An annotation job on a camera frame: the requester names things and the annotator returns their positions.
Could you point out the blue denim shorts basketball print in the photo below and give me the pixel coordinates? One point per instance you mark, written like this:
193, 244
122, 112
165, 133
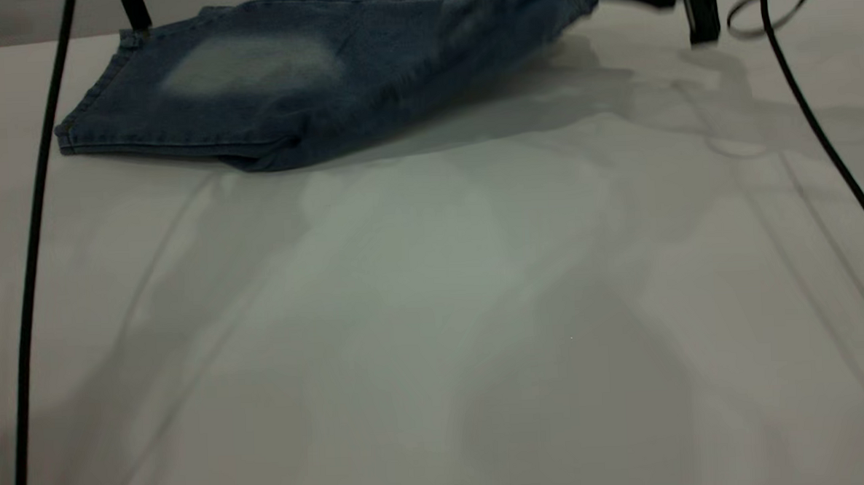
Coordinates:
287, 96

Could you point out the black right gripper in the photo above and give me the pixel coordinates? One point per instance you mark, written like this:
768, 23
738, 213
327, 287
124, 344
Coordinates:
703, 19

